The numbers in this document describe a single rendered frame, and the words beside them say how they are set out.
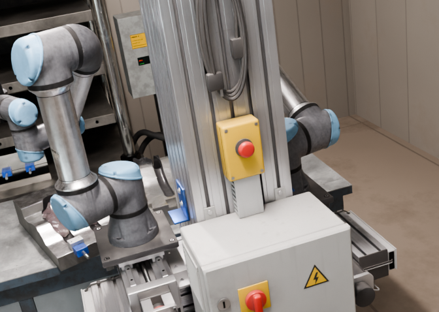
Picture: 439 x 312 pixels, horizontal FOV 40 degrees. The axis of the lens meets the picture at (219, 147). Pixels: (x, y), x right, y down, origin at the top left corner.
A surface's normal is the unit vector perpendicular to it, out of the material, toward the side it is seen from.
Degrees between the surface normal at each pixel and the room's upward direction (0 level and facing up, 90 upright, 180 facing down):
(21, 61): 82
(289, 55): 90
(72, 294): 90
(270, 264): 90
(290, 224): 0
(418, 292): 0
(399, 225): 0
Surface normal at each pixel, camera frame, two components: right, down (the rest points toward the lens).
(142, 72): 0.29, 0.33
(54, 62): 0.64, 0.23
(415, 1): -0.94, 0.24
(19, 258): -0.14, -0.92
